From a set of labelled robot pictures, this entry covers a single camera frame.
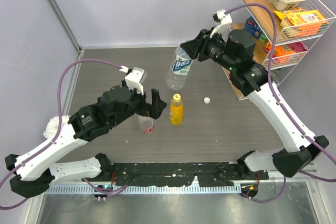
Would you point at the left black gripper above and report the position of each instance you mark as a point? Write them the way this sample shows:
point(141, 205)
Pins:
point(154, 109)

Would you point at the blue snack box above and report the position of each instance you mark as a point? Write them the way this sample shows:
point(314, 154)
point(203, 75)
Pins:
point(253, 28)

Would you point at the white slotted cable duct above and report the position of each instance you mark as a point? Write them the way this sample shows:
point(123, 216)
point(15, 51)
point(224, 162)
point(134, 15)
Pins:
point(83, 189)

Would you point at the clear Pocari water bottle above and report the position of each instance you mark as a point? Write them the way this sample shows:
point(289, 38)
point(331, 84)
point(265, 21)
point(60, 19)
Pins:
point(179, 69)

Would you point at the white wire shelf rack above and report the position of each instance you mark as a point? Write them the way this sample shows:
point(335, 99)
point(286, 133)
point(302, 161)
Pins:
point(264, 50)

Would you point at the white blue bottle cap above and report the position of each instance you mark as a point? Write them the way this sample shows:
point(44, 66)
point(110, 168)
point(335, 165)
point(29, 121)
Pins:
point(207, 100)

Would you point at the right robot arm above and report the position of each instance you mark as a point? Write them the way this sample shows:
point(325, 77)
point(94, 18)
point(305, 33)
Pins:
point(300, 145)

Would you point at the red cap clear bottle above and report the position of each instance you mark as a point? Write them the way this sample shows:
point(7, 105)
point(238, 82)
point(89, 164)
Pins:
point(146, 124)

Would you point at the yellow juice bottle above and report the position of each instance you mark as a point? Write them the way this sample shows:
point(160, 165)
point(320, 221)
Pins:
point(176, 110)

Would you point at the white crumpled cloth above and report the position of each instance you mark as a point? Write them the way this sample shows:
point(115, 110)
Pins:
point(53, 124)

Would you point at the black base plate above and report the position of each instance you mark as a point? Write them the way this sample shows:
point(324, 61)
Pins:
point(208, 174)

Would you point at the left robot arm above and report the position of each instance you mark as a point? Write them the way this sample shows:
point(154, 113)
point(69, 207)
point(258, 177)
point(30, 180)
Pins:
point(39, 169)

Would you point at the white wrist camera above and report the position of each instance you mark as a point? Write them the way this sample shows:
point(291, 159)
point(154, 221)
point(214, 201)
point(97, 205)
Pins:
point(135, 78)
point(223, 20)

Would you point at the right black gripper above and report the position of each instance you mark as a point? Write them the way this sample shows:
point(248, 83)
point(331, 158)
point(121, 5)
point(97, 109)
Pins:
point(200, 44)

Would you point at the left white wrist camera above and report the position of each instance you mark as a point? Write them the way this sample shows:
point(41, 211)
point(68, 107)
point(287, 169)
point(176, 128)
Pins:
point(135, 78)

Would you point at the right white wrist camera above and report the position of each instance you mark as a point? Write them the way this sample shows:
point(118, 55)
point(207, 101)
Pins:
point(223, 20)

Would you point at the orange yellow snack box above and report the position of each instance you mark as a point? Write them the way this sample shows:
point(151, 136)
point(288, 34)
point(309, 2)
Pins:
point(299, 22)

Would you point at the orange red snack pack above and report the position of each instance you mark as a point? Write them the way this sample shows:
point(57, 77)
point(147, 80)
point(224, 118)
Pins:
point(288, 53)

